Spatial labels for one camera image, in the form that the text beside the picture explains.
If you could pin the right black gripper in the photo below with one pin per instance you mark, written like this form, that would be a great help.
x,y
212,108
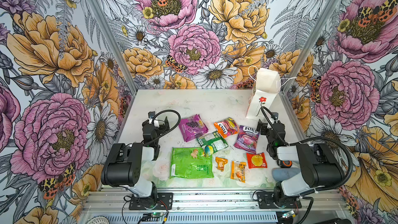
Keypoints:
x,y
269,124

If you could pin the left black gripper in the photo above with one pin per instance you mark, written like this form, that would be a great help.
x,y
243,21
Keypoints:
x,y
158,124

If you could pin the purple grape gummy bag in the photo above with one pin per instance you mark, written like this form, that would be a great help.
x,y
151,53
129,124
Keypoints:
x,y
192,127

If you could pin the green Lays chips bag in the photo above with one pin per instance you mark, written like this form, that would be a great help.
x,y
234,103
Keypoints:
x,y
190,163

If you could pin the white floral paper bag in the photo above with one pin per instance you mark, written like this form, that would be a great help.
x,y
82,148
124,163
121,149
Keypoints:
x,y
267,85

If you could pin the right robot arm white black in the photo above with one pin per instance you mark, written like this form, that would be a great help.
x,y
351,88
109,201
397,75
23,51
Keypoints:
x,y
319,169

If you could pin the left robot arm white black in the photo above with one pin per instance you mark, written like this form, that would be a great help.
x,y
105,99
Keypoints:
x,y
123,164

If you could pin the orange red candy bag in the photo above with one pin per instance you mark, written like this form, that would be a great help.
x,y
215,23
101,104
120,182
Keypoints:
x,y
226,127

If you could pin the green white snack bag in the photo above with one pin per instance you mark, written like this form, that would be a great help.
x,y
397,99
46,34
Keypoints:
x,y
212,143

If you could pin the black orange tape measure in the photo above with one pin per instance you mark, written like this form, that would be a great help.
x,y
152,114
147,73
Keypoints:
x,y
284,163

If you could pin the red yellow snack packet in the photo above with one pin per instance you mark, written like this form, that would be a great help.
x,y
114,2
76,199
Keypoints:
x,y
256,160

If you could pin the orange yellow snack packet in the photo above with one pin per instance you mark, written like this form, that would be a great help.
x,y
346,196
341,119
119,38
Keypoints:
x,y
238,171

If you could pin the small orange candy packet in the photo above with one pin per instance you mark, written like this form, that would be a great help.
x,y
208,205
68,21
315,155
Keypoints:
x,y
221,162

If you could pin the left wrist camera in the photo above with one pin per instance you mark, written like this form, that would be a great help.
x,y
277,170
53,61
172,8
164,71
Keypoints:
x,y
151,116

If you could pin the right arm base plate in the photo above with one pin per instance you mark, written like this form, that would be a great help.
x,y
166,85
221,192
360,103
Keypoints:
x,y
269,200

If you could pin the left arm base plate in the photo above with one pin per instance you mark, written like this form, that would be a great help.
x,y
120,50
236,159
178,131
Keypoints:
x,y
163,201

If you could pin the aluminium rail frame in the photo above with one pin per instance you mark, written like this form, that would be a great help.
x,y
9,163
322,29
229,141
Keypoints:
x,y
213,206

